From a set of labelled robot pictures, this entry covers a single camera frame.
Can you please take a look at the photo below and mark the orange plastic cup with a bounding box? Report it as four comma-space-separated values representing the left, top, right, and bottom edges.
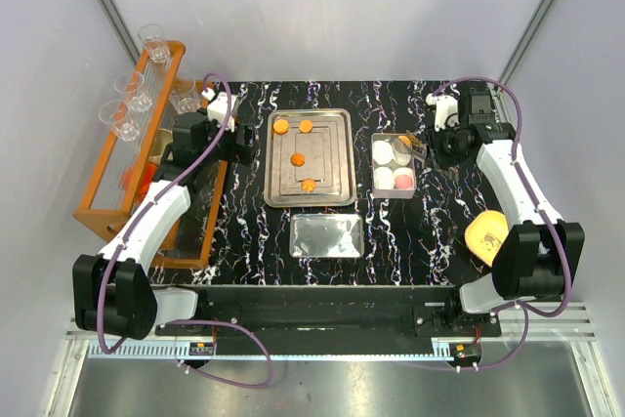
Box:
120, 162, 158, 198

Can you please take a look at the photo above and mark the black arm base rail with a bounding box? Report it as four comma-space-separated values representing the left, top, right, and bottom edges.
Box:
154, 285, 502, 358

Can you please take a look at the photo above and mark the yellow plastic plate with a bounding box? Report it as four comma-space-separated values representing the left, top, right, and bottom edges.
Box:
464, 210, 509, 268

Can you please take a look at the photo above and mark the orange wooden rack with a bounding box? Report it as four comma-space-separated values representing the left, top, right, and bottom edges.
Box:
74, 40, 228, 270

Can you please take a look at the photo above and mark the beige ceramic cup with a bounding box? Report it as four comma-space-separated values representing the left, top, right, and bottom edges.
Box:
150, 128, 173, 165

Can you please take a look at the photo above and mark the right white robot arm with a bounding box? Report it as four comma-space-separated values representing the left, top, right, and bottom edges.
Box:
426, 123, 585, 336

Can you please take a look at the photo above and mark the white paper cup front right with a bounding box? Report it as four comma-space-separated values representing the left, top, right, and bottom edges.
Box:
393, 166, 415, 191

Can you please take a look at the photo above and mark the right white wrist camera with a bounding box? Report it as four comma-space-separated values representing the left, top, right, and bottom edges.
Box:
426, 94, 459, 132

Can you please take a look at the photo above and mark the steel baking tray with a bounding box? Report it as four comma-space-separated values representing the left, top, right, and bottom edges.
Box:
264, 108, 356, 208

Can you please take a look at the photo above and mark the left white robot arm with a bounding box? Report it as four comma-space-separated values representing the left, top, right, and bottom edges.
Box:
72, 110, 257, 340

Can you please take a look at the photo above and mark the white paper cup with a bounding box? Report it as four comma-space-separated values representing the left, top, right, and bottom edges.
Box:
393, 166, 415, 191
392, 139, 412, 166
372, 141, 394, 166
374, 166, 395, 190

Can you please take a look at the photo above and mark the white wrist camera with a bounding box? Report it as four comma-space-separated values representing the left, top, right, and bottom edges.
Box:
426, 94, 459, 132
201, 89, 239, 132

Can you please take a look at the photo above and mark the tan round cookie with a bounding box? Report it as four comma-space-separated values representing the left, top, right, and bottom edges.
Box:
299, 119, 313, 133

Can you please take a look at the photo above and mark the clear glass cup lower shelf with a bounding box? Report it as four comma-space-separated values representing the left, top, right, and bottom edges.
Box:
170, 77, 200, 114

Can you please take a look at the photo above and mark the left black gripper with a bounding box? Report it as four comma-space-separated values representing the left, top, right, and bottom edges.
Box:
198, 109, 259, 167

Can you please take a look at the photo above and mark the orange swirl cookie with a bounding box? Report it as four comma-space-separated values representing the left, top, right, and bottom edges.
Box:
301, 179, 316, 192

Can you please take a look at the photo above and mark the clear glass cup middle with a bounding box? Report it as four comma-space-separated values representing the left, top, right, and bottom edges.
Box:
113, 71, 152, 113

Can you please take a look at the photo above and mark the silver tin lid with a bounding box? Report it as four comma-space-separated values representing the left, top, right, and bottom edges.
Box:
289, 214, 364, 259

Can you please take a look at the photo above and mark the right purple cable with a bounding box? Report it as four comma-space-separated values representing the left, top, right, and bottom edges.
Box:
399, 76, 573, 372

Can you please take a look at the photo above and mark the white paper cup front left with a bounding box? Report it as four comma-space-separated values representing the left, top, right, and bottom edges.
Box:
374, 166, 395, 190

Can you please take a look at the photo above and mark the white paper cup back left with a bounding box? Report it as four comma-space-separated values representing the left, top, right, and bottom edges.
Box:
372, 141, 394, 166

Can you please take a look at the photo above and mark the clear glass cup near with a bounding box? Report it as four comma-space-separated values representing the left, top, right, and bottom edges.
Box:
99, 100, 141, 142

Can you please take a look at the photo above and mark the white paper cup back right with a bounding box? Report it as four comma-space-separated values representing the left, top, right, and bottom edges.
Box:
392, 139, 412, 166

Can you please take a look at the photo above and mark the clear glass cup far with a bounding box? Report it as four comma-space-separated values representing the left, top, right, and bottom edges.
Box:
138, 23, 171, 63

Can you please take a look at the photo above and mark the purple cable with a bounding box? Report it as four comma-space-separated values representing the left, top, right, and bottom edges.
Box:
399, 76, 573, 372
96, 72, 275, 389

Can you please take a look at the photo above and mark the orange chocolate chip cookie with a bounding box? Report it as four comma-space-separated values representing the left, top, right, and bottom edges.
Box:
290, 153, 306, 167

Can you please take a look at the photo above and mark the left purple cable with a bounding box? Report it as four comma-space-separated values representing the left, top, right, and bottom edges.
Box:
96, 72, 275, 389

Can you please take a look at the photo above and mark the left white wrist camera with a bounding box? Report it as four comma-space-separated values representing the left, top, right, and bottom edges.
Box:
201, 89, 239, 132

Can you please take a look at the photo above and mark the clear glass cup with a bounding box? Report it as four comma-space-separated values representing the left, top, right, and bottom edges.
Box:
99, 100, 141, 142
138, 23, 171, 63
113, 71, 152, 113

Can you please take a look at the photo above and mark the yellow sandwich cookie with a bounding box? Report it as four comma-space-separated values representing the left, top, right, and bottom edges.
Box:
272, 119, 290, 135
397, 135, 411, 147

